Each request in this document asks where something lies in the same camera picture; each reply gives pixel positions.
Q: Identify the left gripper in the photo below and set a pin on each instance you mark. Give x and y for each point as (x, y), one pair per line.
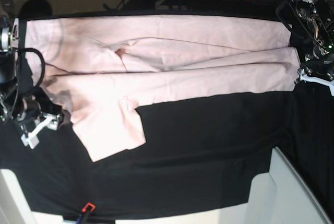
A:
(321, 67)

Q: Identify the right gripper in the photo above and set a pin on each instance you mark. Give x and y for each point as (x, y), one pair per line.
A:
(32, 109)

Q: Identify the pink T-shirt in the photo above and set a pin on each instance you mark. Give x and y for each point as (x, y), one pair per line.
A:
(101, 69)

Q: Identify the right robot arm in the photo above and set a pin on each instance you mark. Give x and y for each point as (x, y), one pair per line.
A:
(12, 54)

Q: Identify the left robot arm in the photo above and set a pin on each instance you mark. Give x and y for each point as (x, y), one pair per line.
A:
(316, 18)

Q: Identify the red blue clamp front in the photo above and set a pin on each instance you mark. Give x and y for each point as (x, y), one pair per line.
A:
(85, 213)

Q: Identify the white panel left front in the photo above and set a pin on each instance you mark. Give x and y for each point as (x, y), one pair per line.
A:
(14, 206)

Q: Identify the white panel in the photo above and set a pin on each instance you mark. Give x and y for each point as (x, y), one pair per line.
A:
(282, 196)
(14, 206)

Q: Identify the white panel right front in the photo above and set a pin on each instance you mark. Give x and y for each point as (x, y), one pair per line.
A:
(282, 196)

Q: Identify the black table cloth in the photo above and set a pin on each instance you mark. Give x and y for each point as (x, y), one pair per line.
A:
(200, 154)

